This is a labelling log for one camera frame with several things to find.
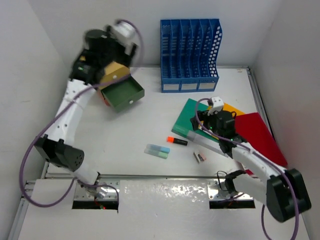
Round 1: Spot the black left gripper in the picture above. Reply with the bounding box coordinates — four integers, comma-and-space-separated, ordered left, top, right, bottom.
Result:
99, 27, 137, 69

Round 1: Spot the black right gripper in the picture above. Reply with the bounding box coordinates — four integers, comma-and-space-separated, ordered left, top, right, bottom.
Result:
190, 108, 223, 139

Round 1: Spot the yellow translucent folder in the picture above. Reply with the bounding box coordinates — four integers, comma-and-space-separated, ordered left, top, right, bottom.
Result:
198, 103, 246, 116

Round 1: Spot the green clip file folder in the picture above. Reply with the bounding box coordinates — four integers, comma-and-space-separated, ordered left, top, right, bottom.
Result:
171, 98, 229, 158

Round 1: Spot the green drawer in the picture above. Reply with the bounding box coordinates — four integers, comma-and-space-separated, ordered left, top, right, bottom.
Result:
100, 76, 145, 113

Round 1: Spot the orange black highlighter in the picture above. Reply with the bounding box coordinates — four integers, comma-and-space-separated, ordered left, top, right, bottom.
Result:
166, 136, 188, 146

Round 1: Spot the green pastel highlighter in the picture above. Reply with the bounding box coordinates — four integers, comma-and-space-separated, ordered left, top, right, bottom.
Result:
144, 148, 168, 159

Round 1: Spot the blue pastel highlighter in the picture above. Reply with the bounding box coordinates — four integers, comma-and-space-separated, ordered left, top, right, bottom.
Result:
146, 144, 170, 154

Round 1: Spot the drawer box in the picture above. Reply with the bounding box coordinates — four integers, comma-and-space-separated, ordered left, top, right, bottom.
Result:
96, 61, 130, 84

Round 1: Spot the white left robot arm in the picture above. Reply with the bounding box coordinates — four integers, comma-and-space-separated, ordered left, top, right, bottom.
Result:
34, 23, 137, 185

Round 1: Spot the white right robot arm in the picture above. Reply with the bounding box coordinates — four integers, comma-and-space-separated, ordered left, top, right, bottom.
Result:
190, 110, 312, 223

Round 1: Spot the red folder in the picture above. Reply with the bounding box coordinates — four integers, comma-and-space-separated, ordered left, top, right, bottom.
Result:
235, 111, 288, 167

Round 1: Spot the white pink stapler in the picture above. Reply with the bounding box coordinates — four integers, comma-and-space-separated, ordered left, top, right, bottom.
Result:
193, 150, 207, 164

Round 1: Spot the blue file organizer rack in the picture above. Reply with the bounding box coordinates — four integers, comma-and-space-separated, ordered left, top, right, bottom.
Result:
160, 18, 223, 93

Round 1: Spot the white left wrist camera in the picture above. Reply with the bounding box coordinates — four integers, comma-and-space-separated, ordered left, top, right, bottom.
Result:
111, 21, 136, 48

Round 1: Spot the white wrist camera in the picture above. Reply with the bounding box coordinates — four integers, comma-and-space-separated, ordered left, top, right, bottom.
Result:
207, 96, 224, 116
111, 21, 136, 48

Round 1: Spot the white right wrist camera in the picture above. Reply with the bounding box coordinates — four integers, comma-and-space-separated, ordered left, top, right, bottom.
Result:
207, 96, 224, 116

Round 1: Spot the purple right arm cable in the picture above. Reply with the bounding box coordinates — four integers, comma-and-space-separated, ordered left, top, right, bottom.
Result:
194, 97, 301, 240

